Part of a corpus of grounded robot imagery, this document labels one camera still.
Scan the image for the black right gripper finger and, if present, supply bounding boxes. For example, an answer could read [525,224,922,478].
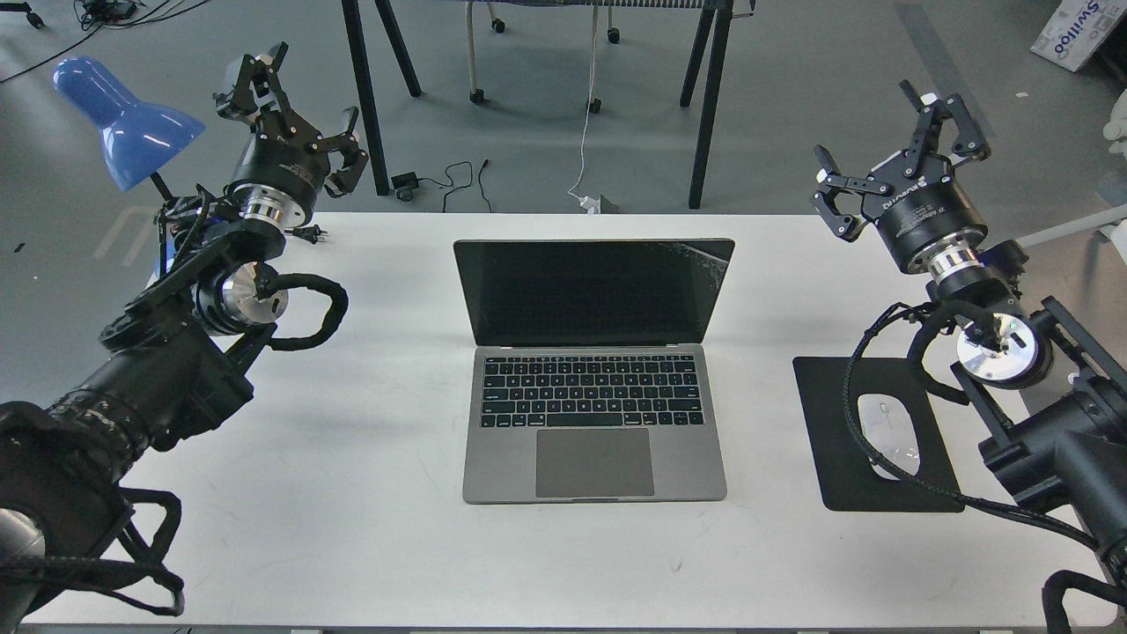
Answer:
[897,80,991,181]
[811,145,894,242]

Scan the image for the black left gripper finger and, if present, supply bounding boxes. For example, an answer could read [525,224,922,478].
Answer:
[214,41,298,139]
[314,106,369,198]

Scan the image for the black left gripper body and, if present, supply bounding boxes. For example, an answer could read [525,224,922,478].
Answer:
[228,130,330,227]

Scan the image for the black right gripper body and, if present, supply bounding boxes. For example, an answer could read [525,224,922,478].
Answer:
[868,155,990,274]

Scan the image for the grey laptop computer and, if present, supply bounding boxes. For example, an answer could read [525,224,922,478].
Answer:
[453,238,735,504]

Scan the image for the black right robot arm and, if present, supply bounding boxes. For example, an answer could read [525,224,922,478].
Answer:
[810,80,1126,633]

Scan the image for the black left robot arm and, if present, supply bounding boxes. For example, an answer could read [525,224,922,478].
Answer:
[1,43,369,633]

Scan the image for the rolling chair base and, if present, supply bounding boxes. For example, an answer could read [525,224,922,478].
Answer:
[462,1,621,120]

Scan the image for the blue desk lamp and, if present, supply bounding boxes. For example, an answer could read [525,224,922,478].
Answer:
[52,56,206,191]

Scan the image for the black mouse pad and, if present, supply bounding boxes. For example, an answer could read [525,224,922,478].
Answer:
[792,357,962,514]

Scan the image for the white cardboard box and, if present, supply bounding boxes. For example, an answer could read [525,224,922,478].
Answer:
[1029,1,1126,72]

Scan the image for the white chair leg with caster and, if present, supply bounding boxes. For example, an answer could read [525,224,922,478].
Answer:
[1017,204,1126,247]

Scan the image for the white computer mouse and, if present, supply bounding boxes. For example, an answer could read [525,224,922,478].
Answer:
[858,393,921,476]

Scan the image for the black power adapter cable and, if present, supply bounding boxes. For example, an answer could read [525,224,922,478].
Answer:
[390,158,494,214]

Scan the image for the black cables on floor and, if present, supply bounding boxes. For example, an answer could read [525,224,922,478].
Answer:
[0,0,212,84]

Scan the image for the black table frame legs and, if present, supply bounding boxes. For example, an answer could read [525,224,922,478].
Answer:
[340,0,735,209]

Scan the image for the white charging cable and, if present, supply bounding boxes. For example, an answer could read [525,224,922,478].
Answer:
[567,0,621,215]

